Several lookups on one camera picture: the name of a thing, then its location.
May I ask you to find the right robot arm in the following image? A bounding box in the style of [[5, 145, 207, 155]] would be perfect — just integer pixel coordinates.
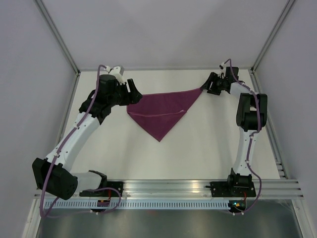
[[200, 65, 267, 197]]

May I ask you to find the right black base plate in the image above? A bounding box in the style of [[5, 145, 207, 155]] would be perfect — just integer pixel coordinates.
[[208, 181, 257, 198]]

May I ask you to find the aluminium front rail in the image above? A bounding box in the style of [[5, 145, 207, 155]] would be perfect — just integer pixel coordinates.
[[34, 178, 304, 200]]

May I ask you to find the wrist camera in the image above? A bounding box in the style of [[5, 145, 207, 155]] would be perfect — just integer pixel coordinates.
[[219, 62, 227, 73], [106, 65, 124, 84]]

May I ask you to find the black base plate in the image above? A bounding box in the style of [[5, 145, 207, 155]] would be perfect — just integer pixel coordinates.
[[79, 181, 124, 197], [208, 181, 257, 198]]

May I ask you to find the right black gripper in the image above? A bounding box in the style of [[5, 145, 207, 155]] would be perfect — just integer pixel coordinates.
[[200, 72, 226, 96]]

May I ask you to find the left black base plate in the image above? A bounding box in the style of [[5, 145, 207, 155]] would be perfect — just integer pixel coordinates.
[[79, 181, 124, 197]]

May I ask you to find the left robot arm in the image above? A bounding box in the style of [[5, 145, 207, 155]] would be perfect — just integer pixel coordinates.
[[32, 74, 142, 200]]

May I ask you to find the purple cloth napkin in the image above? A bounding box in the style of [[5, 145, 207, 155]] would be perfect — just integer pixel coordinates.
[[127, 88, 202, 142]]

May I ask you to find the left aluminium frame post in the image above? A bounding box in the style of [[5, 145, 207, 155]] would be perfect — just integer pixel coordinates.
[[34, 0, 80, 75]]

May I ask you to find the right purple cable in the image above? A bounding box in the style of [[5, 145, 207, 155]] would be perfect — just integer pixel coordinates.
[[221, 58, 263, 216]]

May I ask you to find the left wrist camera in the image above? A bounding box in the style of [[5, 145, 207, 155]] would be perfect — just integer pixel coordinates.
[[106, 65, 124, 84]]

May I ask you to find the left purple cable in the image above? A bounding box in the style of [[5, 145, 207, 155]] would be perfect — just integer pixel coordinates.
[[39, 64, 122, 219]]

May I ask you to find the aluminium frame post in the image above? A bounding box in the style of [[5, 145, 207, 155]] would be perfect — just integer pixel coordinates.
[[34, 0, 80, 75], [250, 0, 298, 72]]

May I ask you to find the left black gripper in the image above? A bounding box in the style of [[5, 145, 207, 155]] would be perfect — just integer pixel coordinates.
[[108, 79, 142, 107]]

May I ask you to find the purple cable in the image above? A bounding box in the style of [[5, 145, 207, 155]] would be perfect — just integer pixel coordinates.
[[39, 64, 122, 219], [221, 58, 263, 216]]

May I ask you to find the right aluminium frame post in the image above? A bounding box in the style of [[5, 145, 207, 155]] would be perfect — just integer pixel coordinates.
[[250, 0, 298, 72]]

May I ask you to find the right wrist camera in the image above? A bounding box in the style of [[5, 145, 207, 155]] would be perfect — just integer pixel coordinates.
[[219, 62, 227, 73]]

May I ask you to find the white slotted cable duct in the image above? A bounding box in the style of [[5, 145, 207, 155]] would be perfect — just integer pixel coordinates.
[[53, 199, 229, 210]]

